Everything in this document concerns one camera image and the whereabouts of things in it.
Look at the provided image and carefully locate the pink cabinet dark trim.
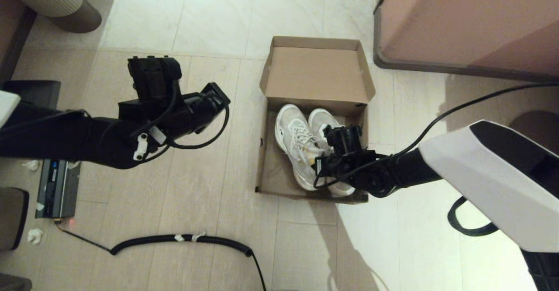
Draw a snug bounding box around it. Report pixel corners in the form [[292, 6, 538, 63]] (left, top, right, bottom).
[[372, 0, 559, 85]]

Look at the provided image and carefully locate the grey power inverter box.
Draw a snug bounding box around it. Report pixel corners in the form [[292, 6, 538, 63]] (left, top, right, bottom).
[[36, 159, 81, 220]]

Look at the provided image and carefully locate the dark grey rounded object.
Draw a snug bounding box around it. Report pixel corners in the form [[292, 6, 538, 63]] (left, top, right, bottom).
[[0, 274, 33, 291]]

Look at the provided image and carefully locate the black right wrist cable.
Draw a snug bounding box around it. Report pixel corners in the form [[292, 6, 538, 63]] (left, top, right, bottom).
[[314, 151, 393, 191]]

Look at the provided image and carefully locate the white mesh sneaker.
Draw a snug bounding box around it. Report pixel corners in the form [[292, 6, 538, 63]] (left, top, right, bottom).
[[308, 108, 356, 197], [274, 104, 326, 191]]

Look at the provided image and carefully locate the black flat panel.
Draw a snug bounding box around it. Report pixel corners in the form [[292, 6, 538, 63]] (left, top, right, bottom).
[[0, 80, 62, 108]]

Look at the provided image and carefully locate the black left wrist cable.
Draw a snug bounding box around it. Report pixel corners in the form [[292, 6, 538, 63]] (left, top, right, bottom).
[[133, 103, 230, 160]]

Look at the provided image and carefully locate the black corrugated cable conduit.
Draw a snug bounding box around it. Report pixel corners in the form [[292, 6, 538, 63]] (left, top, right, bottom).
[[57, 221, 267, 291]]

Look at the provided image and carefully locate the brown wooden furniture side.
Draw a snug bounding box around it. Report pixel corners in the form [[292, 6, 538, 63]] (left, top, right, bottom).
[[0, 0, 38, 82]]

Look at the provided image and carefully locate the cardboard shoe box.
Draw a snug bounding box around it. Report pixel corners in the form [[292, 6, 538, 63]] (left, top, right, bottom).
[[255, 36, 376, 204]]

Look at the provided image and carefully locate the dark padded stool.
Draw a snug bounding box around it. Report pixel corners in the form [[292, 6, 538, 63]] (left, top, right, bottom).
[[0, 188, 31, 252]]

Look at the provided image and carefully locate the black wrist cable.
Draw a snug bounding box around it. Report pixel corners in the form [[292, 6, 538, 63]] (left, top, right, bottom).
[[133, 103, 230, 160], [314, 151, 393, 191]]

